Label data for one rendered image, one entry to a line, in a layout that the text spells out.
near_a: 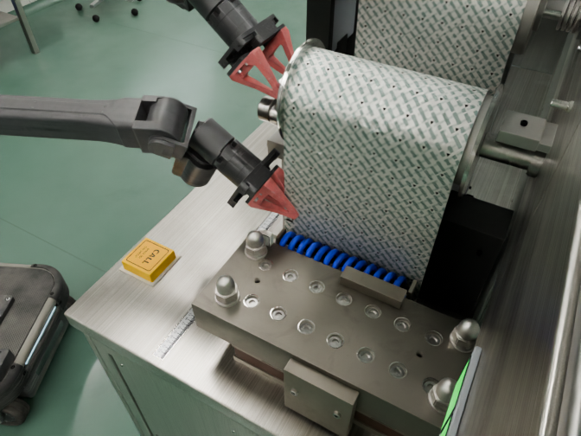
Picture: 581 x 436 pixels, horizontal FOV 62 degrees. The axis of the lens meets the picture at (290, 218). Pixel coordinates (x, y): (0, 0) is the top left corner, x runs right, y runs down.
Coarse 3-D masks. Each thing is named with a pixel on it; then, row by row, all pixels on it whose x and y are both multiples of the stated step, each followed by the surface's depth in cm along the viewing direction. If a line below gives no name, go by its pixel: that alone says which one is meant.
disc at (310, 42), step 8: (312, 40) 65; (320, 40) 67; (304, 48) 64; (296, 56) 62; (288, 64) 62; (296, 64) 63; (288, 72) 62; (288, 80) 63; (280, 88) 62; (280, 96) 62; (280, 104) 63; (280, 112) 64; (280, 120) 65; (280, 128) 66
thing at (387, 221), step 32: (288, 160) 70; (320, 160) 67; (288, 192) 74; (320, 192) 71; (352, 192) 68; (384, 192) 65; (416, 192) 62; (288, 224) 79; (320, 224) 75; (352, 224) 72; (384, 224) 68; (416, 224) 65; (384, 256) 73; (416, 256) 69
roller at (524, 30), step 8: (528, 0) 64; (536, 0) 64; (528, 8) 65; (536, 8) 64; (528, 16) 65; (520, 24) 66; (528, 24) 66; (520, 32) 67; (528, 32) 66; (520, 40) 68; (528, 40) 74; (512, 48) 70; (520, 48) 69
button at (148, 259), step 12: (144, 240) 92; (132, 252) 90; (144, 252) 90; (156, 252) 90; (168, 252) 90; (132, 264) 88; (144, 264) 88; (156, 264) 88; (168, 264) 91; (144, 276) 88; (156, 276) 89
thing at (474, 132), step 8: (488, 96) 57; (488, 104) 56; (480, 112) 55; (480, 120) 55; (472, 128) 55; (472, 136) 55; (472, 144) 55; (464, 152) 56; (464, 160) 56; (464, 168) 57; (456, 176) 59
